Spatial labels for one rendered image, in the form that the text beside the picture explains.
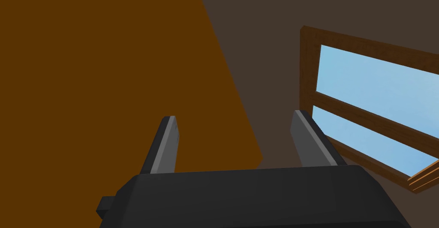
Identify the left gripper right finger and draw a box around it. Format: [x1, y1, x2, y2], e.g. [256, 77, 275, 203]
[290, 109, 348, 168]

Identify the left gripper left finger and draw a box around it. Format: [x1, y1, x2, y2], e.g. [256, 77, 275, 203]
[139, 115, 180, 175]

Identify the brown wooden framed window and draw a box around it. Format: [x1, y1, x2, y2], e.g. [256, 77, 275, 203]
[299, 25, 439, 195]

